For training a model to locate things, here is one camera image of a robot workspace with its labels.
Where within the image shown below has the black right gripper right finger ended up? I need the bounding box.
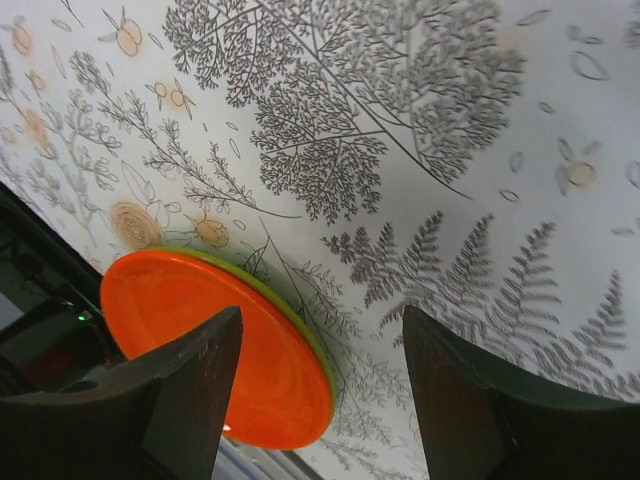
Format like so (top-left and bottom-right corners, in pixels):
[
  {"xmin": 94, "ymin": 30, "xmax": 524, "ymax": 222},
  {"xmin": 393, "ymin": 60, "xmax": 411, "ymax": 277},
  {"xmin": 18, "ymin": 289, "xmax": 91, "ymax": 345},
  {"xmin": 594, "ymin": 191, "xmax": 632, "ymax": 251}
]
[{"xmin": 402, "ymin": 306, "xmax": 639, "ymax": 479}]

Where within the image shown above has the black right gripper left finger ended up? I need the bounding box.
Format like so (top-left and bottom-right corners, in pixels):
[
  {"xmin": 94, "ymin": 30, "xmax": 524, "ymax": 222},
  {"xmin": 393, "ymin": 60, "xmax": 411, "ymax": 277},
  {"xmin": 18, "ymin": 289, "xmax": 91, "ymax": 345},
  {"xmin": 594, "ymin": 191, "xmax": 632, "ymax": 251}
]
[{"xmin": 1, "ymin": 307, "xmax": 243, "ymax": 479}]

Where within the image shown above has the orange plate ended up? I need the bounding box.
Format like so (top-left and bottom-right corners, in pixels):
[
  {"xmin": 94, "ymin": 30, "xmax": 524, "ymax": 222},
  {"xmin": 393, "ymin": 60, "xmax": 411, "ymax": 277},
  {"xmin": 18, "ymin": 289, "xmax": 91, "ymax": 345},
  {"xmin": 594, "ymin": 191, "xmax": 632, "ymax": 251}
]
[{"xmin": 100, "ymin": 247, "xmax": 336, "ymax": 450}]

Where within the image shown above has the lime green plate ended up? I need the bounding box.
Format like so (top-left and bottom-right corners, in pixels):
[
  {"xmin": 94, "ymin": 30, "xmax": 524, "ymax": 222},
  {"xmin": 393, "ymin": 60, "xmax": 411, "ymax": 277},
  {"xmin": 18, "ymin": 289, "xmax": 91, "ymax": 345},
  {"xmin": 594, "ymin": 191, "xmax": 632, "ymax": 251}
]
[{"xmin": 150, "ymin": 246, "xmax": 337, "ymax": 418}]

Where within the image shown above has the floral tablecloth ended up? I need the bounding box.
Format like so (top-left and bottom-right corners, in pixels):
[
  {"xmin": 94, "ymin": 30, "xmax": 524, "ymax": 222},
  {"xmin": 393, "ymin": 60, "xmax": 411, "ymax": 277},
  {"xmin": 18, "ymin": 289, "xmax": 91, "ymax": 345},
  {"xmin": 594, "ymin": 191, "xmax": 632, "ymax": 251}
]
[{"xmin": 1, "ymin": 1, "xmax": 639, "ymax": 479}]

